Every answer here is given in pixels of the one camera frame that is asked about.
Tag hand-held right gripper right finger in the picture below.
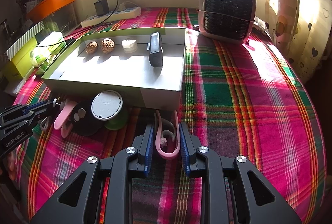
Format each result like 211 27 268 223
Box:
179 122 303 224

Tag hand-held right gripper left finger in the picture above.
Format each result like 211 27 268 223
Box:
30 124 155 224

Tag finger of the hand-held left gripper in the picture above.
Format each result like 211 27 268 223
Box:
0 109 52 136
0 100 57 121

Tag small pink silicone holder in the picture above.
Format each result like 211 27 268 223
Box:
155 110 180 160

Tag pink clip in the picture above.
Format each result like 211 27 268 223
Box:
54 99 78 137

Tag black round device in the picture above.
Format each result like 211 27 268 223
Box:
71 99 105 136

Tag green spool with white lid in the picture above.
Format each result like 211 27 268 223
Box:
90 91 129 131

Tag brown wrinkled walnut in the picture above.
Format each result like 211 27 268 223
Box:
101 38 115 53
85 42 98 54

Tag shallow cardboard box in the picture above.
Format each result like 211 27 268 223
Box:
41 27 187 111

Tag black rectangular device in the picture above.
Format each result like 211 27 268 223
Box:
147 32 164 68

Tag small white jar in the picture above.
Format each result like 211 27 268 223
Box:
122 39 137 54

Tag person's left hand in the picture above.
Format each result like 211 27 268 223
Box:
6 153 20 180

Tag white flat box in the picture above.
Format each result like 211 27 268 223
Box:
4 79 26 96

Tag yellow-green box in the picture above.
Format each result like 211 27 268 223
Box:
5 40 39 82

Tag green plastic bag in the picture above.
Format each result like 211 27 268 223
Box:
30 32 65 67

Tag plaid cloth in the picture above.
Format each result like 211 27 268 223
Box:
13 7 327 224

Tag striped gift box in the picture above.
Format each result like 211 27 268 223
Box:
6 21 44 58

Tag orange tray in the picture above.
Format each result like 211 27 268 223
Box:
27 0 76 21

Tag black charger adapter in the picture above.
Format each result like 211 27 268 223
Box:
94 0 109 16

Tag white power strip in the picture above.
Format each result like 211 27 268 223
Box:
81 7 142 28

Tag white power plug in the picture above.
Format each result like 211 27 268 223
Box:
118 1 135 10

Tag small desktop fan heater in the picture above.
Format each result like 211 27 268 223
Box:
198 0 257 45

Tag heart-print curtain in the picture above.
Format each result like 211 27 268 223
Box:
262 0 332 79

